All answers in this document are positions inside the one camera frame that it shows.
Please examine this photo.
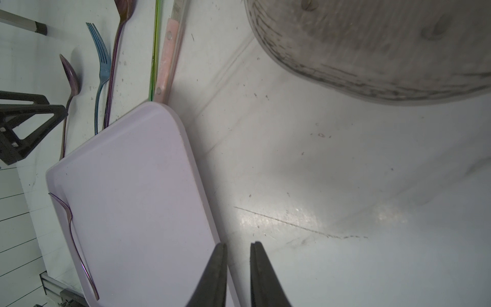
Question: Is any green handled rainbow fork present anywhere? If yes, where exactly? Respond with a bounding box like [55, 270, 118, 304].
[148, 0, 162, 101]

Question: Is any lavender rectangular placemat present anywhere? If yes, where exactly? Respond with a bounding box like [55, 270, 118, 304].
[46, 102, 219, 306]

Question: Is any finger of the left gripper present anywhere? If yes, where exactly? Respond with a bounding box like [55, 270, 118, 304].
[1, 91, 68, 166]

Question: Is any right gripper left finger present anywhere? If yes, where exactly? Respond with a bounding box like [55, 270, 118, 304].
[187, 243, 228, 307]

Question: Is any grey glass plate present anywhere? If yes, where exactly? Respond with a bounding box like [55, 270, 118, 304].
[245, 1, 490, 105]

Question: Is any blue fork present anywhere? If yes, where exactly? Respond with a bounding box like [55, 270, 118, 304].
[86, 23, 111, 135]

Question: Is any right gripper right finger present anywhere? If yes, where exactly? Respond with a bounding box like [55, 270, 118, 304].
[250, 241, 292, 307]

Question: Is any pink handled silver spoon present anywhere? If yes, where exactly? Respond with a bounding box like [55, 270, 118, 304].
[153, 0, 187, 104]

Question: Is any dark purple long spoon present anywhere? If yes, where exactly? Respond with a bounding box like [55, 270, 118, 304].
[103, 0, 137, 129]

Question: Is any purple fork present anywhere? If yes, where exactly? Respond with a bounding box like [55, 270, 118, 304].
[49, 192, 100, 301]

